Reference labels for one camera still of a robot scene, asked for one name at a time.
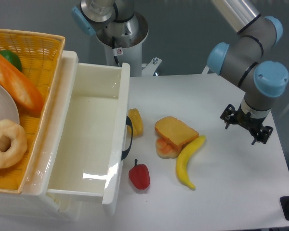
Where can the yellow banana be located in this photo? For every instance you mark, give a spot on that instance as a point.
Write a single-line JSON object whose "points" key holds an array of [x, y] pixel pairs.
{"points": [[183, 159]]}

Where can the white open drawer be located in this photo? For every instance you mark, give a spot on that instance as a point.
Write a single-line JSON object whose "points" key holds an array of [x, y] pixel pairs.
{"points": [[90, 155]]}

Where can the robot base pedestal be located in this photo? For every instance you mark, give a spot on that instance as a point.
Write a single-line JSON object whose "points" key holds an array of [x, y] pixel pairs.
{"points": [[120, 29]]}

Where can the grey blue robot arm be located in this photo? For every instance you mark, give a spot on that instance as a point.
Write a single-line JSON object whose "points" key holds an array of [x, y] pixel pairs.
{"points": [[240, 64]]}

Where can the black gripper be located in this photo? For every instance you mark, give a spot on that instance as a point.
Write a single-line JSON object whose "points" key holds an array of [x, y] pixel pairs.
{"points": [[258, 131]]}

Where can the orange bread slice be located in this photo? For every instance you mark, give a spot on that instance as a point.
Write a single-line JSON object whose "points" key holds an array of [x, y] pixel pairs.
{"points": [[175, 131]]}

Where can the yellow bell pepper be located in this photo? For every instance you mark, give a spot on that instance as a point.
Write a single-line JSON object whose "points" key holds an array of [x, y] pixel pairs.
{"points": [[137, 123]]}

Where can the orange baguette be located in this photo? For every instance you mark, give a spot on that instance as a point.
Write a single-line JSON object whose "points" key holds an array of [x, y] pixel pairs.
{"points": [[21, 89]]}

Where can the beige bagel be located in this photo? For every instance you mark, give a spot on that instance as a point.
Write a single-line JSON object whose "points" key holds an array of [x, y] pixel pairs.
{"points": [[13, 143]]}

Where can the yellow woven basket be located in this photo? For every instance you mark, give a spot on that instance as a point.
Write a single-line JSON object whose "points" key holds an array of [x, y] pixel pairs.
{"points": [[40, 56]]}

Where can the white plastic drawer cabinet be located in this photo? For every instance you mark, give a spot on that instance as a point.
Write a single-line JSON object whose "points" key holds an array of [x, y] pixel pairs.
{"points": [[35, 200]]}

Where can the beige plate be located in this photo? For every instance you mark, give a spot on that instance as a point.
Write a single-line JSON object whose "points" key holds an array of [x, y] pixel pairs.
{"points": [[8, 108]]}

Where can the small croissant pastry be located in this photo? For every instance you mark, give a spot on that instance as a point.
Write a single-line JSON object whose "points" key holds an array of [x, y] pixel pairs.
{"points": [[166, 150]]}

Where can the red bell pepper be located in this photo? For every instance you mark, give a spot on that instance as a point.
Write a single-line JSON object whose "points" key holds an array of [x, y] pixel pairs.
{"points": [[139, 176]]}

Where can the green bell pepper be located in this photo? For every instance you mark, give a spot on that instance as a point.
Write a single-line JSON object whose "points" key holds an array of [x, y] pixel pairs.
{"points": [[12, 58]]}

